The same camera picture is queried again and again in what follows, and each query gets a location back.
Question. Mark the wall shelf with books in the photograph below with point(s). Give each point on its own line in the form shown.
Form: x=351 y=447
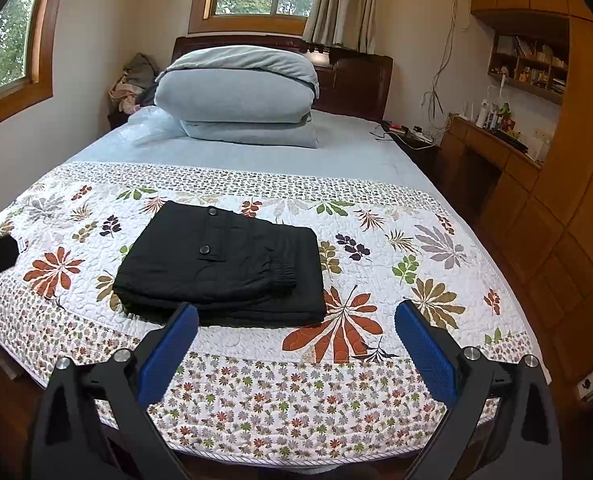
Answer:
x=526 y=67

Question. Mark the beige curtain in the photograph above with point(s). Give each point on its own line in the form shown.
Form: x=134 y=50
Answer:
x=341 y=5

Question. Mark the floral quilt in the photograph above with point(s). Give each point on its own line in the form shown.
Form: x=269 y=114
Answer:
x=326 y=385

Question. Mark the dark wooden bed frame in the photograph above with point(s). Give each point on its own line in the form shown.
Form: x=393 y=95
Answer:
x=356 y=85

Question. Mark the tall wooden cabinet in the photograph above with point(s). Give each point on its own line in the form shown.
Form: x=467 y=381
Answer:
x=576 y=185

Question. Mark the white bottle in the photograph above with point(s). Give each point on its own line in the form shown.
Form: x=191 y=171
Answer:
x=482 y=115

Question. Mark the light blue folded duvet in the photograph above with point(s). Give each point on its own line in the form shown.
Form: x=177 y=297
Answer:
x=236 y=95

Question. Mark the wooden desk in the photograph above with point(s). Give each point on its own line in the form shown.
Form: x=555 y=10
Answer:
x=481 y=185

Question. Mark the black pants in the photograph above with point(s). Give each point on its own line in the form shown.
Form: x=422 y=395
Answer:
x=226 y=270

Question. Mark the clear plastic bag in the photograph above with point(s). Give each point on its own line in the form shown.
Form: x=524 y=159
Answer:
x=154 y=125

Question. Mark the dark nightstand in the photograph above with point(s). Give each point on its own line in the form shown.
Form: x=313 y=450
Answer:
x=419 y=156

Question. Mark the pile of clothes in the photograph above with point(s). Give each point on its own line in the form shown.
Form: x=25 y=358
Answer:
x=134 y=85

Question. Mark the white floor power socket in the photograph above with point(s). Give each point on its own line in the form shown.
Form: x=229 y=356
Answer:
x=589 y=384

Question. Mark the light blue bed sheet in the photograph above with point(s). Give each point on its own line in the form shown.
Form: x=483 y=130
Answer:
x=326 y=155

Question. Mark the white power strip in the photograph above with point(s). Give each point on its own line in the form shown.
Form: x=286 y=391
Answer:
x=416 y=134

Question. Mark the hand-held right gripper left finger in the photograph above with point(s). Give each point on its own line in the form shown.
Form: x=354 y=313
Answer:
x=169 y=355

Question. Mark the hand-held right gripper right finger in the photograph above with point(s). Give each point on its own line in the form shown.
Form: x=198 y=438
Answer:
x=424 y=355

